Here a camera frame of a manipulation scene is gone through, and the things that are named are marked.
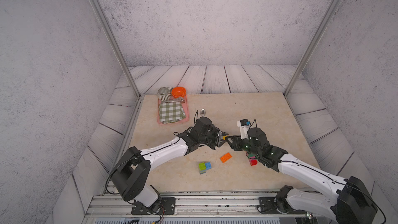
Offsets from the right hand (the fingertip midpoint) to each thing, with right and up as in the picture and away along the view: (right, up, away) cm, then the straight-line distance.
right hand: (228, 138), depth 79 cm
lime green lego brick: (-13, -18, +4) cm, 22 cm away
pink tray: (-26, +16, +35) cm, 46 cm away
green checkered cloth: (-35, +12, +30) cm, 48 cm away
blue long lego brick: (-10, -15, +2) cm, 18 cm away
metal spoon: (-13, +12, +29) cm, 34 cm away
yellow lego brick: (-2, 0, +1) cm, 2 cm away
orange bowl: (-32, +27, +40) cm, 57 cm away
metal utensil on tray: (-30, +21, +36) cm, 51 cm away
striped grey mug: (-42, +26, +39) cm, 63 cm away
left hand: (+2, +1, -3) cm, 3 cm away
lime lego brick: (-13, -14, 0) cm, 19 cm away
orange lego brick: (0, -13, +10) cm, 16 cm away
